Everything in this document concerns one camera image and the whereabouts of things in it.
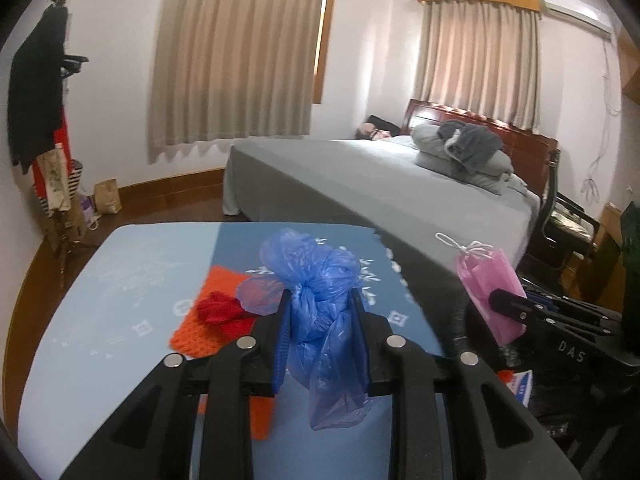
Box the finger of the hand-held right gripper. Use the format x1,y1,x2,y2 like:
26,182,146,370
520,285,623,327
489,287,621,339

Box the patterned seat cushion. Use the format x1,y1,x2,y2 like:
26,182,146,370
547,212,586,233

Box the blue plastic bag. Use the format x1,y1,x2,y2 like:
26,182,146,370
235,227,371,431

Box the wide beige curtain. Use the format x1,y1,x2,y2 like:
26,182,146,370
146,0,331,165

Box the dark bag beside bed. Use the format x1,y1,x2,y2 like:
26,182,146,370
354,115,401,142

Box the beige printed tote bag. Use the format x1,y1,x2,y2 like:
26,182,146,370
39,149,73,213

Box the white and blue box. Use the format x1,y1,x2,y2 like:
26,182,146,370
500,370,533,406

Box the brown paper bag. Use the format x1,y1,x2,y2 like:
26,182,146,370
94,178,122,216

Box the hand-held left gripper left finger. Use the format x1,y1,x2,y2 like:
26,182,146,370
60,287,293,480

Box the cardboard box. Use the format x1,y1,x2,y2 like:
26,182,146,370
47,205,88,251

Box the wooden window frame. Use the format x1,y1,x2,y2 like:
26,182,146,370
311,0,337,106

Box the white air conditioner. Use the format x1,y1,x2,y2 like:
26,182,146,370
542,0,613,36

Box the dark green board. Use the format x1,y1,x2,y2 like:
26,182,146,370
620,200,640,346

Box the red hanging bag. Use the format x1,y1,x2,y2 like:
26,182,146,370
31,110,71,211

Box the wooden wardrobe with desk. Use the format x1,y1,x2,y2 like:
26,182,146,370
562,25,640,306

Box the narrow beige curtain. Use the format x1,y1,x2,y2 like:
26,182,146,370
414,0,542,135

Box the hanging wall cables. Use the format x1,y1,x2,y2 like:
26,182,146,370
582,42,623,201

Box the black office chair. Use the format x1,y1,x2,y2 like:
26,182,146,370
520,150,601,281

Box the black coat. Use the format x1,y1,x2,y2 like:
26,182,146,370
7,7,68,176

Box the orange crochet cloth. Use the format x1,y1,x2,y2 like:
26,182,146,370
167,265,281,441

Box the dark wooden headboard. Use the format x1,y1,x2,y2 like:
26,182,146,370
402,98,560,196

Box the red knitted cloth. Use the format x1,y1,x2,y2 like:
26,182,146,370
196,291,256,338

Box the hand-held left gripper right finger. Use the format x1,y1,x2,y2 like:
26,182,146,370
350,287,583,480

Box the striped bag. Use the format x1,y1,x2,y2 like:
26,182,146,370
67,159,85,201

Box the folded light grey duvet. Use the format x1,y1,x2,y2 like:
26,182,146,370
411,121,528,196

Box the pink bag with white cord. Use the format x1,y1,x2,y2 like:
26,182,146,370
435,232,527,345

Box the dark grey blanket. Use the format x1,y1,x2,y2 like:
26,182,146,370
437,120,503,171

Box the bed with grey sheet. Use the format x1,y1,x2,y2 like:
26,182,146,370
221,135,543,306

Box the blue tree print tablecloth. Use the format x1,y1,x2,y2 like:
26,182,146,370
190,222,451,480

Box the light blue table cover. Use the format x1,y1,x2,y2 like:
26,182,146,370
17,224,221,480

